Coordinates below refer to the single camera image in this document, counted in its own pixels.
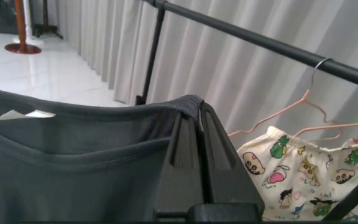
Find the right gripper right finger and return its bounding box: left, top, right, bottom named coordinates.
left=199, top=102, right=266, bottom=222

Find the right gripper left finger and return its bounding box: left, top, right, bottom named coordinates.
left=153, top=113, right=205, bottom=222

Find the cream printed garment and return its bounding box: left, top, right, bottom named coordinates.
left=236, top=126, right=358, bottom=222

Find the dark grey garment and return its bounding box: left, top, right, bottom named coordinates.
left=0, top=83, right=205, bottom=223

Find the black clothes rack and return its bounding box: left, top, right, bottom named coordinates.
left=134, top=0, right=358, bottom=222

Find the white curtain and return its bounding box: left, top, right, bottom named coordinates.
left=56, top=0, right=358, bottom=150

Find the dark brown stand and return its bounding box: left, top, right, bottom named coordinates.
left=31, top=0, right=64, bottom=40

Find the red pole stand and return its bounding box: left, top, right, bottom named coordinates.
left=4, top=0, right=42, bottom=55

